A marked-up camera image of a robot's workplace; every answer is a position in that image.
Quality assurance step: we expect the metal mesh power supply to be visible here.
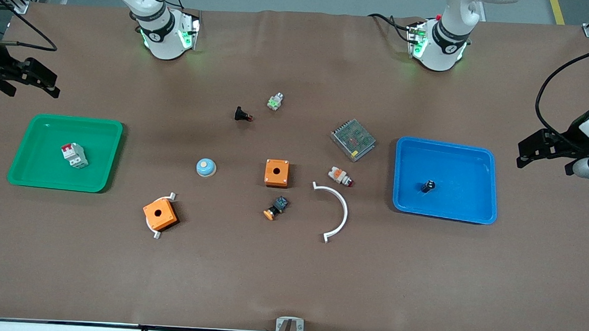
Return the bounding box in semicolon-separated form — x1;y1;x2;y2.
329;117;378;164

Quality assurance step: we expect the black left base cable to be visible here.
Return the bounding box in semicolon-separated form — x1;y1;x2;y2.
365;12;416;44

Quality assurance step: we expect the orange cap push button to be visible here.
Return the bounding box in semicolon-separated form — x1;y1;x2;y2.
263;195;290;222

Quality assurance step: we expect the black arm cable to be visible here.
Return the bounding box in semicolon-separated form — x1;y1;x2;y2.
533;37;589;146
0;0;61;53

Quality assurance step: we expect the red push button switch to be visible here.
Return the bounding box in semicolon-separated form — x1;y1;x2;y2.
327;167;355;188

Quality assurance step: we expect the white red circuit breaker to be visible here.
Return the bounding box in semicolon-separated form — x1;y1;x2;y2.
60;142;90;170

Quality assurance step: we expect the blue plastic tray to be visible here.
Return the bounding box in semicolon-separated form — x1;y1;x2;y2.
392;136;501;226

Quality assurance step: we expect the orange button box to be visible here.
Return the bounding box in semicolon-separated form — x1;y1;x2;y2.
142;196;180;233
264;159;291;189

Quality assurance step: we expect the light blue round dome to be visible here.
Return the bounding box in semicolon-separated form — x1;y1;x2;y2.
196;157;217;178

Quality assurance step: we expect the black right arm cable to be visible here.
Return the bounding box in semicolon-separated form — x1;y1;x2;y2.
0;0;61;53

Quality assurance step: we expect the green plastic tray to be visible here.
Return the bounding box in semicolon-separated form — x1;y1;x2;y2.
6;112;125;195

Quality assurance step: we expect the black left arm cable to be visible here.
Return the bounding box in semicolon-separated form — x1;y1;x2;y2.
533;37;589;146

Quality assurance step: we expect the white half-ring pipe clamp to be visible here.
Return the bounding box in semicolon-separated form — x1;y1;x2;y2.
309;182;350;245
146;191;178;240

